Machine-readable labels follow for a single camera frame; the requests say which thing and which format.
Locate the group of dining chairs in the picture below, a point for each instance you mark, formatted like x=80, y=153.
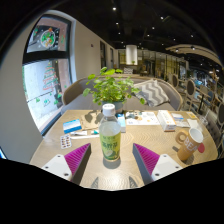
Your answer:
x=191, y=90

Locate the clear bottle with green label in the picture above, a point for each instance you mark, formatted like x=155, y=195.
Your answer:
x=110, y=140

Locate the brown kraft card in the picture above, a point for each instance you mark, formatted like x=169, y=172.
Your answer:
x=90, y=121

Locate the group of ceiling lights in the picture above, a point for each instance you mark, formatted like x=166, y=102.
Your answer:
x=114, y=8

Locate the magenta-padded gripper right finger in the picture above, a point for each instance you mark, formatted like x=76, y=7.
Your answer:
x=166, y=165

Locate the brown paper cup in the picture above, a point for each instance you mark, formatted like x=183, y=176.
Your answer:
x=188, y=146

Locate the grey white chevron cushion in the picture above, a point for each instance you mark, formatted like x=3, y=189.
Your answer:
x=151, y=93

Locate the blue and white card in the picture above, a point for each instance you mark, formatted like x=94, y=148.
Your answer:
x=72, y=126

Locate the long white carton box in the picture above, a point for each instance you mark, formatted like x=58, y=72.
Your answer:
x=166, y=120

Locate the decorated window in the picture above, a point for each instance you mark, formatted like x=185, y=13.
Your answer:
x=46, y=86

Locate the white printed leaflet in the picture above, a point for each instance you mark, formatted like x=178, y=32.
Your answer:
x=143, y=118

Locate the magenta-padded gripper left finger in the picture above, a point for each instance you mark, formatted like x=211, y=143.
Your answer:
x=56, y=165

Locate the grey curved sofa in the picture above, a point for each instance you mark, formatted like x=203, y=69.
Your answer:
x=75, y=96

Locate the small yellow card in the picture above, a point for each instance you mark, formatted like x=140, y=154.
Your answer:
x=191, y=115

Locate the white tube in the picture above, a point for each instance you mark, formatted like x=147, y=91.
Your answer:
x=81, y=134

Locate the small blue white box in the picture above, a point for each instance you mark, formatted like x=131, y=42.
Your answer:
x=122, y=121

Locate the blister pack of pills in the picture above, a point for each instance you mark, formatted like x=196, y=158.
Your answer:
x=66, y=141

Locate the small white blue packet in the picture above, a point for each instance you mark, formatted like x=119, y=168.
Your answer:
x=177, y=116

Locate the green potted plant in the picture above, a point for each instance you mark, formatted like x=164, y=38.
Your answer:
x=108, y=88

